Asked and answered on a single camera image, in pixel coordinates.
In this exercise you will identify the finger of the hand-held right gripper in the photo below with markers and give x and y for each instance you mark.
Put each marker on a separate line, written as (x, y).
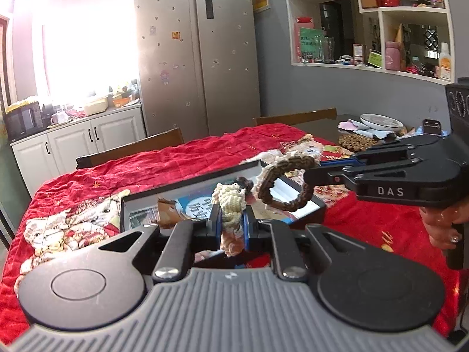
(329, 176)
(381, 152)

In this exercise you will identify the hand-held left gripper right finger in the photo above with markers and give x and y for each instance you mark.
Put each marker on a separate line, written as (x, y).
(246, 229)

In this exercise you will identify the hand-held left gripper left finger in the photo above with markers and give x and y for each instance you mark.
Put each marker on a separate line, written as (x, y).
(215, 227)

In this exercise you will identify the cream knitted scrunchie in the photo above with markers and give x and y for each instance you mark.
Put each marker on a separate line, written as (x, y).
(229, 205)

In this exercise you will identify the black shallow box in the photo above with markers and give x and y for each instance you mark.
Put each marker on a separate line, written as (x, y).
(198, 194)

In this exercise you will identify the brown knitted scrunchie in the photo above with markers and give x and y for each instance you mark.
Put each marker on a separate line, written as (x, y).
(269, 174)

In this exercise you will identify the person's right hand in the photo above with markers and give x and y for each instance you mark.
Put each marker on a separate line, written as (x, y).
(436, 223)

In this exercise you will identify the wooden bead mat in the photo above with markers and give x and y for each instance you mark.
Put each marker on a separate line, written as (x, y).
(357, 143)

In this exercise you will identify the white plate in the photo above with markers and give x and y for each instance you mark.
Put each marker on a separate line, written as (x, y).
(381, 121)

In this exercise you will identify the pink white wrapper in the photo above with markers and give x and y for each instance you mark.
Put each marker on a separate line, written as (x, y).
(351, 125)

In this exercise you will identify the black scrunchie with cream trim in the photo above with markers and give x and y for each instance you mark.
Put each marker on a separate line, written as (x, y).
(243, 184)

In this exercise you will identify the brown triangular packet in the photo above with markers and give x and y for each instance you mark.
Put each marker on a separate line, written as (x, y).
(168, 214)

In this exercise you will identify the pink bottle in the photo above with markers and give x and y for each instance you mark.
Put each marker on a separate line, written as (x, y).
(392, 55)

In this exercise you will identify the white bottle with orange label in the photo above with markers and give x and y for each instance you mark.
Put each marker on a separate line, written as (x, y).
(445, 64)

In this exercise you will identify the green sign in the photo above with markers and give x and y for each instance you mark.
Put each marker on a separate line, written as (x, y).
(310, 46)

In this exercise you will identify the red printed blanket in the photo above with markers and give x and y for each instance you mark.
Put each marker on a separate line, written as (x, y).
(91, 176)

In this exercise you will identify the white kitchen cabinet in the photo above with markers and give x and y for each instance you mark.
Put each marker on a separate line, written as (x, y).
(113, 128)

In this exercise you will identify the silver double-door refrigerator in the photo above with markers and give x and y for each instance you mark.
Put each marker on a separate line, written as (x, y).
(198, 80)

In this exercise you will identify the cream storage container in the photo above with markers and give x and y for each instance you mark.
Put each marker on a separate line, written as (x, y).
(96, 107)

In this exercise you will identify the white cup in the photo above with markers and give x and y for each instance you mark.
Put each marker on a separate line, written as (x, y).
(59, 118)

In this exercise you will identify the black microwave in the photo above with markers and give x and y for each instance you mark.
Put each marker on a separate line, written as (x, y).
(22, 121)

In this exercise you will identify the white wall shelf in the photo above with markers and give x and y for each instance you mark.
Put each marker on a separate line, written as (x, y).
(378, 36)

